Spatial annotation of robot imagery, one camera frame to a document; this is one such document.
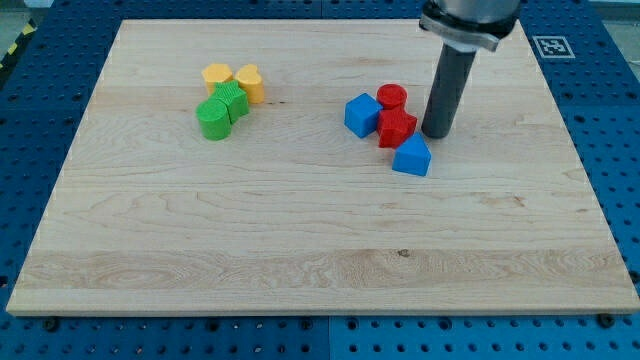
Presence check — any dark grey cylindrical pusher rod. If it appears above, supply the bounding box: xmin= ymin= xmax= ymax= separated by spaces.
xmin=421 ymin=44 xmax=476 ymax=139

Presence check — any red cylinder block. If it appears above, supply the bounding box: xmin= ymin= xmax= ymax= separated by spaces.
xmin=376 ymin=83 xmax=408 ymax=110

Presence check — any red star block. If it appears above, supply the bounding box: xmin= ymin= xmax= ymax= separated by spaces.
xmin=377 ymin=107 xmax=417 ymax=148

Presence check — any blue triangular block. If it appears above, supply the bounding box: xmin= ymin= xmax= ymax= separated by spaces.
xmin=392 ymin=133 xmax=432 ymax=176

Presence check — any white fiducial marker tag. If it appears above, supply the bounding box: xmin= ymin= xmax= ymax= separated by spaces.
xmin=533 ymin=35 xmax=575 ymax=59

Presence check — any blue cube block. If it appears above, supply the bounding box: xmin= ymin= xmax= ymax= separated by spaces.
xmin=344 ymin=93 xmax=383 ymax=138

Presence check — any yellow heart block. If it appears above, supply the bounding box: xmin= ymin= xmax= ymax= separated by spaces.
xmin=235 ymin=64 xmax=265 ymax=104

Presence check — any light wooden board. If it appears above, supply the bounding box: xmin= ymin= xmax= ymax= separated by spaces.
xmin=7 ymin=20 xmax=639 ymax=316

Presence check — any green star block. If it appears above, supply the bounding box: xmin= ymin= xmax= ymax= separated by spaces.
xmin=211 ymin=80 xmax=250 ymax=124

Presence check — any yellow pentagon block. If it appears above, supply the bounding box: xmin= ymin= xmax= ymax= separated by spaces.
xmin=201 ymin=63 xmax=234 ymax=95

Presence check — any green cylinder block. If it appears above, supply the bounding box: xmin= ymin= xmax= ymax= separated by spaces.
xmin=196 ymin=99 xmax=231 ymax=141

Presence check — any black bolt front right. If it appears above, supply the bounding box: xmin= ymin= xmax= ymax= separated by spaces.
xmin=596 ymin=313 xmax=616 ymax=329

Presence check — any black bolt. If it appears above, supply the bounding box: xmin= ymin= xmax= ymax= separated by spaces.
xmin=42 ymin=317 xmax=60 ymax=333
xmin=596 ymin=313 xmax=616 ymax=329

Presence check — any black bolt front left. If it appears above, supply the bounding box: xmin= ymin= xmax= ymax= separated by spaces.
xmin=42 ymin=317 xmax=60 ymax=333

